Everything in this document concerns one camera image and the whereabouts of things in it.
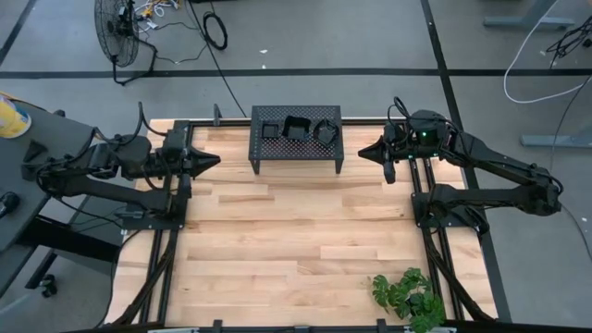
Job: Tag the grey side desk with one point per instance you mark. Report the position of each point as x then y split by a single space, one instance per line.
60 139

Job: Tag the black metal table frame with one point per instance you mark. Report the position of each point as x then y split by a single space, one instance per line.
139 225

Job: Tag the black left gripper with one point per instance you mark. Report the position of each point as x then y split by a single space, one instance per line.
184 162

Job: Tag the black wavy square bowl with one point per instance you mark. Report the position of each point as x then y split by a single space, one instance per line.
296 129

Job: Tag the black perforated metal rack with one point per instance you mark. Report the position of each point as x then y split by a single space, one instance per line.
287 150

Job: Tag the black triangular part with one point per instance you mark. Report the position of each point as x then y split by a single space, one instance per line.
28 170
34 151

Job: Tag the black floor fan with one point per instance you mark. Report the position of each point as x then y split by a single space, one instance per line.
115 37

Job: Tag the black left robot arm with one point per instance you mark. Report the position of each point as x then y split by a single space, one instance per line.
125 159

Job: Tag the green artificial plant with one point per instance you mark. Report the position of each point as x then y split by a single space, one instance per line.
411 296

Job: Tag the black desk caster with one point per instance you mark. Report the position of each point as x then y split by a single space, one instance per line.
47 285

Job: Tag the grey desk foot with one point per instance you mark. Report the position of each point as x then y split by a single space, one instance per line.
527 20
555 140

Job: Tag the small black square cup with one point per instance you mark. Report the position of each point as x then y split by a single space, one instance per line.
270 131

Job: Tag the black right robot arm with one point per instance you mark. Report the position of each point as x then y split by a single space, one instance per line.
504 166

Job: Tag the white power strip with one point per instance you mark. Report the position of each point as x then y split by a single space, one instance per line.
151 23

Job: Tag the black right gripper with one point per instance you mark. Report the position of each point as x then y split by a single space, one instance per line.
389 159

